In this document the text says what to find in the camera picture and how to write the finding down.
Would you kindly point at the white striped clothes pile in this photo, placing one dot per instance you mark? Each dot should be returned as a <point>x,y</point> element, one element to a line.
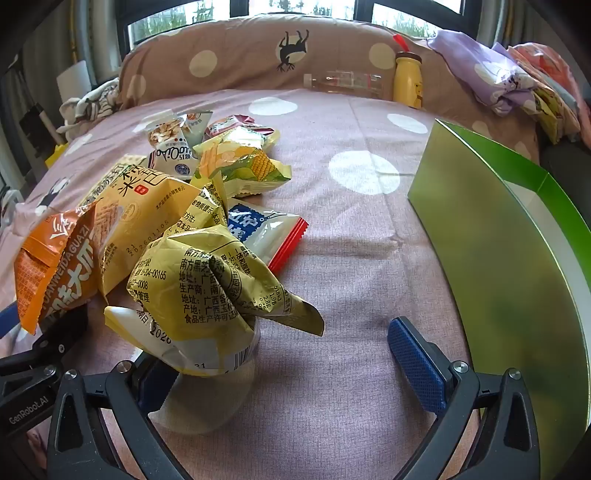
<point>92,104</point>

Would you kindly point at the clear plastic bottle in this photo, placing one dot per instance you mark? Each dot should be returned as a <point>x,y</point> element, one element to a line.
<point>346,83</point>

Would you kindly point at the yellow green corn print packet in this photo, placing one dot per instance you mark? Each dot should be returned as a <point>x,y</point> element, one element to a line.
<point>240,161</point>

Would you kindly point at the olive gold snack packet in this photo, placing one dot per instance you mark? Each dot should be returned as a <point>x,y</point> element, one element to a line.
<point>203,286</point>

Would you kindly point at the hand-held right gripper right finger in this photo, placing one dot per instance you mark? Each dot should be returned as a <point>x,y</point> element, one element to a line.
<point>415,364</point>

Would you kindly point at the brown dotted pillow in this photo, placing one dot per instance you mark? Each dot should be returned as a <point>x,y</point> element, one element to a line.
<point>249,50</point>

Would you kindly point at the pink and yellow clothes pile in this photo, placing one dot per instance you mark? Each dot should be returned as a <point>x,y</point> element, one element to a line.
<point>549,83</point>

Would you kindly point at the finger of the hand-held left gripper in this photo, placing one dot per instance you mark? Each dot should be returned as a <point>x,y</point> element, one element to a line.
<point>8,321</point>
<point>64,330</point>

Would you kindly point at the orange snack packet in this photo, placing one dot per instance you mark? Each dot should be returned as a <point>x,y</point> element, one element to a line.
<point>51,267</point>

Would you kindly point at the green cardboard box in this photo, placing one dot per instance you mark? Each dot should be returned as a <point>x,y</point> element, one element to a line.
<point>489,258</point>

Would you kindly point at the white packet with red edge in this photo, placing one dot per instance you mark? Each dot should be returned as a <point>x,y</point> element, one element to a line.
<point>272,230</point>

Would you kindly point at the pink red snack packet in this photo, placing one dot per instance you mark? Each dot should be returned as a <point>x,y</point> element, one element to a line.
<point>235,123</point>

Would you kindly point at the white blue peanut snack packet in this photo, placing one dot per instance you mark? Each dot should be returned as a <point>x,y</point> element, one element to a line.
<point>173,147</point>

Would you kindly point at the purple cloth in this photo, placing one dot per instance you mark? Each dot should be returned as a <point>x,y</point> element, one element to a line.
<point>480,69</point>

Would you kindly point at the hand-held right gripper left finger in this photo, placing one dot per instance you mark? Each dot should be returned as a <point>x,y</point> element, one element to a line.
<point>148,392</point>

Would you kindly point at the pink dotted bed sheet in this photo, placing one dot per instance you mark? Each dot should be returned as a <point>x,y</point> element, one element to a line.
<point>351,258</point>

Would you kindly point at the black framed window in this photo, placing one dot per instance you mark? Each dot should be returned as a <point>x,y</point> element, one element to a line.
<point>258,9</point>

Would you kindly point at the large pale yellow snack packet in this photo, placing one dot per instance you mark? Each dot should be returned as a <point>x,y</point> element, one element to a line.
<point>138,212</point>

